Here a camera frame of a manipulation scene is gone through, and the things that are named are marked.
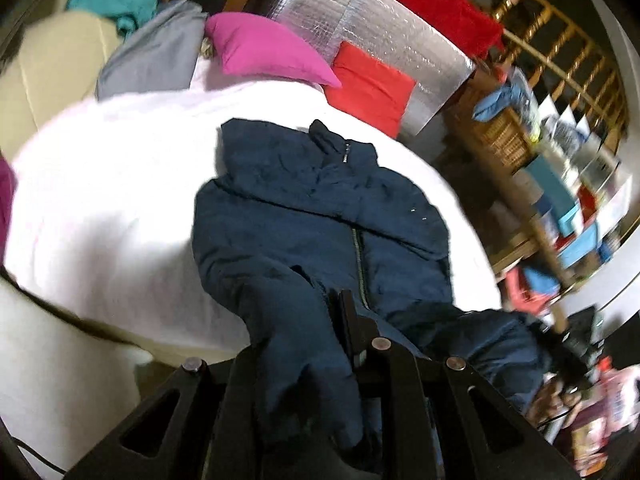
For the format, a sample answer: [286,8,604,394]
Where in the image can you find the blue cloth on basket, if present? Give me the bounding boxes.
[472,84,537,122]

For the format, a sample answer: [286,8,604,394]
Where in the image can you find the magenta pillow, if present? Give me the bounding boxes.
[205,12,342,88]

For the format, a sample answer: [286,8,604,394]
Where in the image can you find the wooden side table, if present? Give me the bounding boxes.
[444,94,572,334]

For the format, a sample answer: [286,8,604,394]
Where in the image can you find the silver foil insulation panel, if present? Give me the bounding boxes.
[259,0,475,142]

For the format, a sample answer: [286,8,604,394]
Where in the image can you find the red square pillow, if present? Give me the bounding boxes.
[324,41,416,139]

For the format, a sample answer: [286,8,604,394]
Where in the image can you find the wooden spindle railing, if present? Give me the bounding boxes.
[468,0,629,152]

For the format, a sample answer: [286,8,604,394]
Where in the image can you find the teal cardboard box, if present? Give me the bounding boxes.
[526,155,582,237]

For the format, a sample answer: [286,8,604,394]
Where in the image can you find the white pink bed blanket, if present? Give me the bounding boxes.
[4,60,501,364]

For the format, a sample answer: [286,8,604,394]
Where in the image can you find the grey folded garment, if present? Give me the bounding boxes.
[96,0,207,101]

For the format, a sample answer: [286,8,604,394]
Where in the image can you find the navy blue padded jacket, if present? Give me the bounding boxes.
[192,118,550,448]

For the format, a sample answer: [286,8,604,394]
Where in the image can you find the cream leather sofa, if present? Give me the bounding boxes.
[1,0,122,160]

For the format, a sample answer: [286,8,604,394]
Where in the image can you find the wicker basket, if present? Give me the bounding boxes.
[472,107,533,174]

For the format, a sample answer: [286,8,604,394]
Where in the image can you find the red cloth on railing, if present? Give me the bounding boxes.
[396,0,503,58]

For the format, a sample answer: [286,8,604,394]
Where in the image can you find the magenta cloth beside bed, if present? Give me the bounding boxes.
[0,156,16,260]

